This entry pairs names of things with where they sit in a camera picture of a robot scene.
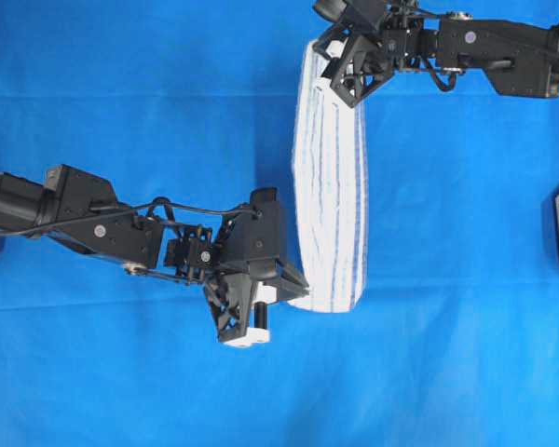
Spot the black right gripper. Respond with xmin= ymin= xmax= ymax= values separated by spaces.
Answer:
xmin=314 ymin=25 xmax=394 ymax=108

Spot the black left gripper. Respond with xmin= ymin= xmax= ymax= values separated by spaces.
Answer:
xmin=203 ymin=260 xmax=309 ymax=348

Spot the white blue striped towel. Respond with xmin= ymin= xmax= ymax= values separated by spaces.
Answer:
xmin=292 ymin=44 xmax=369 ymax=313

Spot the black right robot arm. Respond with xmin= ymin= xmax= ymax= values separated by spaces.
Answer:
xmin=313 ymin=1 xmax=559 ymax=108

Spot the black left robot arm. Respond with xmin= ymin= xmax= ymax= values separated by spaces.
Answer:
xmin=0 ymin=165 xmax=308 ymax=348

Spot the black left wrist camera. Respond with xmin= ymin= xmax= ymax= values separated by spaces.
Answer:
xmin=220 ymin=187 xmax=286 ymax=280

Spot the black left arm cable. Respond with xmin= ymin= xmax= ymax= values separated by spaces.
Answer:
xmin=0 ymin=197 xmax=265 ymax=239

